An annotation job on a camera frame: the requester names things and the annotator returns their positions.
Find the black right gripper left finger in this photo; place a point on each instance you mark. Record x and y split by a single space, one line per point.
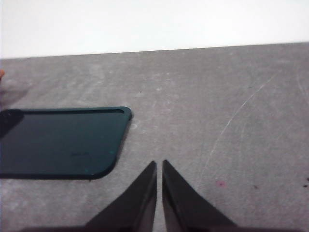
135 207

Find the brown wicker basket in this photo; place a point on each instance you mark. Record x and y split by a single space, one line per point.
1 74

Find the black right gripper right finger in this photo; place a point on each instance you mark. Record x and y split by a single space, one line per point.
183 207

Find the dark rectangular tray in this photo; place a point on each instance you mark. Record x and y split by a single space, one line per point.
60 145

